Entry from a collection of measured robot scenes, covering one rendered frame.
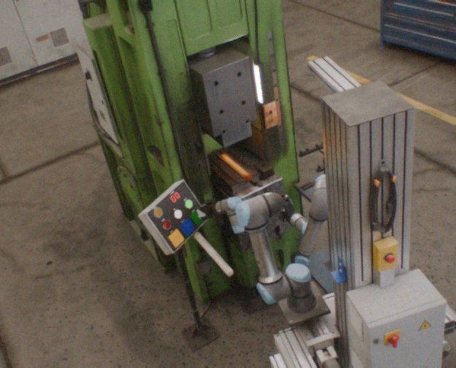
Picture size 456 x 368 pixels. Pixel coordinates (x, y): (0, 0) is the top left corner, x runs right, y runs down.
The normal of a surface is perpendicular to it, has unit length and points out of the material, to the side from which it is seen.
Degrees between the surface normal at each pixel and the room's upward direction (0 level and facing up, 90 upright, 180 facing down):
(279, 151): 90
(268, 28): 90
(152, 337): 0
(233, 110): 90
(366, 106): 0
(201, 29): 90
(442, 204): 0
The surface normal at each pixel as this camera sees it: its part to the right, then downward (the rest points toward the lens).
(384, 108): -0.15, -0.80
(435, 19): -0.79, 0.44
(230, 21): 0.50, 0.44
